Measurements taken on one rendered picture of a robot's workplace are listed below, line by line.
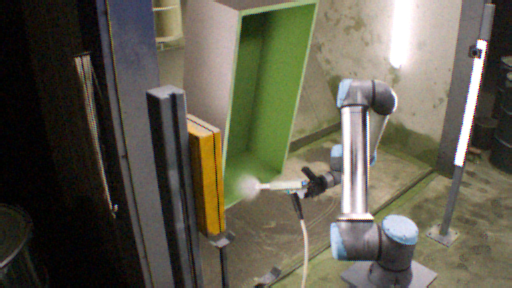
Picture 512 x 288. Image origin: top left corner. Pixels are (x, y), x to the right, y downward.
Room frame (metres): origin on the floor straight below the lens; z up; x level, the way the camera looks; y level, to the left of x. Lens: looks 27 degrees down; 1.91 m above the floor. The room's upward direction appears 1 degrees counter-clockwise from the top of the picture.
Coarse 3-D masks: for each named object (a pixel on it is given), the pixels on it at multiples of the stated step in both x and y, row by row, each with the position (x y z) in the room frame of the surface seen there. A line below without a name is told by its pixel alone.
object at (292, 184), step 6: (282, 180) 1.89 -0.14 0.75; (288, 180) 1.84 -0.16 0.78; (294, 180) 1.78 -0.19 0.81; (300, 180) 1.74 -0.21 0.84; (306, 180) 1.75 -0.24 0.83; (258, 186) 2.06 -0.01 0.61; (264, 186) 2.01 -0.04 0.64; (270, 186) 1.93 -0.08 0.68; (276, 186) 1.89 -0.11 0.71; (282, 186) 1.84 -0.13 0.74; (288, 186) 1.80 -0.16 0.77; (294, 186) 1.76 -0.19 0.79; (300, 186) 1.72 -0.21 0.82; (306, 186) 1.73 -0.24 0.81; (294, 192) 1.78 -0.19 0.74; (294, 198) 1.77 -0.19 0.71; (294, 204) 1.77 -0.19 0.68; (300, 204) 1.77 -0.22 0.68; (300, 210) 1.75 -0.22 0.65; (300, 216) 1.74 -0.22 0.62
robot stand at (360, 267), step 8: (360, 264) 1.35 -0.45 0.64; (368, 264) 1.34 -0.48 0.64; (416, 264) 1.32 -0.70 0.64; (344, 272) 1.30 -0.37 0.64; (352, 272) 1.30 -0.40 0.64; (360, 272) 1.30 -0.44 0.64; (416, 272) 1.27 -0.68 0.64; (424, 272) 1.27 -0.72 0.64; (432, 272) 1.27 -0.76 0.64; (344, 280) 1.27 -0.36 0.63; (352, 280) 1.25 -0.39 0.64; (360, 280) 1.25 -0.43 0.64; (368, 280) 1.25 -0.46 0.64; (416, 280) 1.23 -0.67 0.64; (424, 280) 1.22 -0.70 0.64; (432, 280) 1.22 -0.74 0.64
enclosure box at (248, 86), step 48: (192, 0) 2.03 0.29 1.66; (240, 0) 1.99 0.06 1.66; (288, 0) 2.10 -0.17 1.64; (192, 48) 2.05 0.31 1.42; (240, 48) 2.41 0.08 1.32; (288, 48) 2.40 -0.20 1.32; (192, 96) 2.08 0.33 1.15; (240, 96) 2.50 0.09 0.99; (288, 96) 2.40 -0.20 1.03; (240, 144) 2.60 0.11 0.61; (288, 144) 2.38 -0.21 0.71
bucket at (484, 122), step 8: (480, 120) 3.83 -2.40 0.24; (488, 120) 3.80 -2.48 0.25; (496, 120) 3.73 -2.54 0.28; (480, 128) 3.60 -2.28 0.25; (488, 128) 3.57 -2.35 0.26; (480, 136) 3.61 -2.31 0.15; (488, 136) 3.57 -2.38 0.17; (472, 144) 3.71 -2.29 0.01; (480, 144) 3.61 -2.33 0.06; (488, 144) 3.58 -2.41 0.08
